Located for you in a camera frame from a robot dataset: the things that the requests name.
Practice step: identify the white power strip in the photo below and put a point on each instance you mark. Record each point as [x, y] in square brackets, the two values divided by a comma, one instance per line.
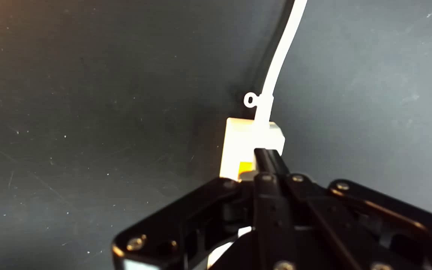
[247, 142]

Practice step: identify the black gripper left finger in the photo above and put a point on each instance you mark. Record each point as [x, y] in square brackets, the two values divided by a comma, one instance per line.
[196, 225]

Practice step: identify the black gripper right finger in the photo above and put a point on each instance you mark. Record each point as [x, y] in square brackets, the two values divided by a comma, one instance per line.
[356, 225]

